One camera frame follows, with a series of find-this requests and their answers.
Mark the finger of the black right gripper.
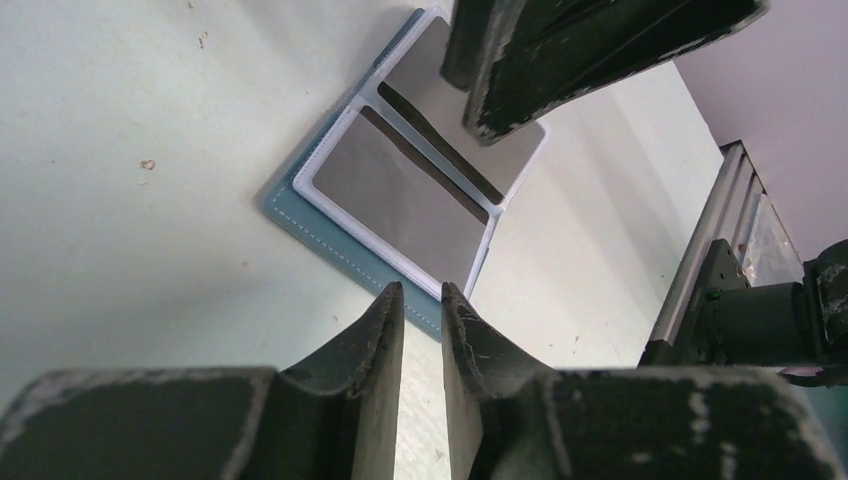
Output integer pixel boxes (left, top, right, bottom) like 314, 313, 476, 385
440, 0, 511, 92
462, 0, 770, 146

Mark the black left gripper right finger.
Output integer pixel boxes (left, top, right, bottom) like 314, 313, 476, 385
441, 282, 847, 479

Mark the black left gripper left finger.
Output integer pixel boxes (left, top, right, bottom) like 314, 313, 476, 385
1, 282, 404, 479

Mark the blue card holder wallet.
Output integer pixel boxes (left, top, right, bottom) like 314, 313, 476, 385
264, 5, 549, 337

